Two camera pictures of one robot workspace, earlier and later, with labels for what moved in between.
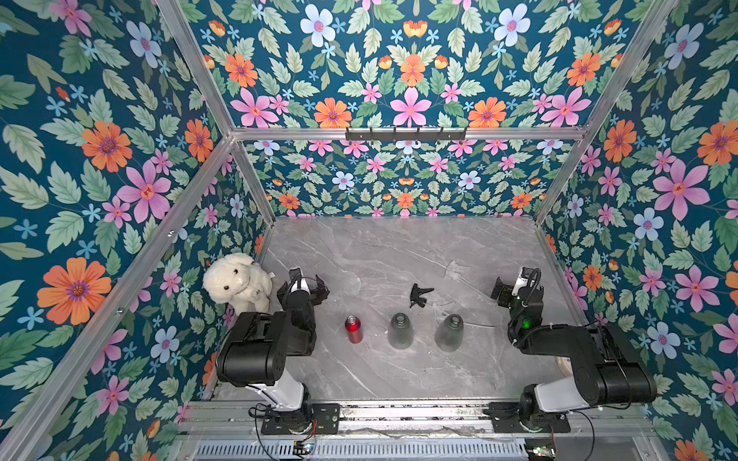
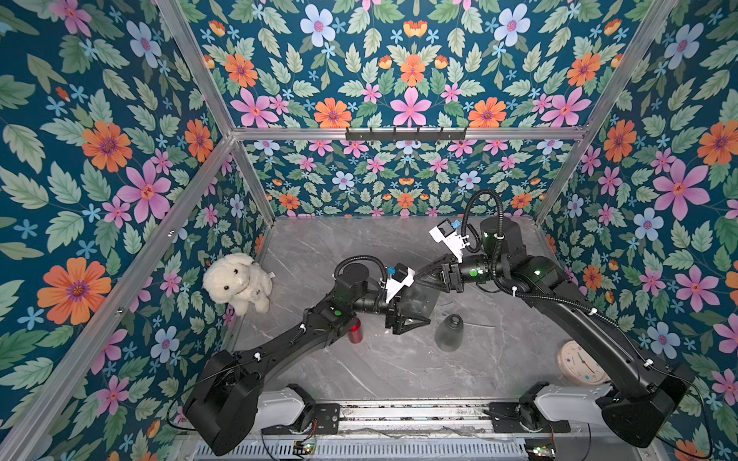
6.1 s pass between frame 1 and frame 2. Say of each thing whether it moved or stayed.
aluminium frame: stayed
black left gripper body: moved
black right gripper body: moved
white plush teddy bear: stayed
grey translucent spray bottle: moved
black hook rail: stayed
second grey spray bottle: stayed
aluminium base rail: stayed
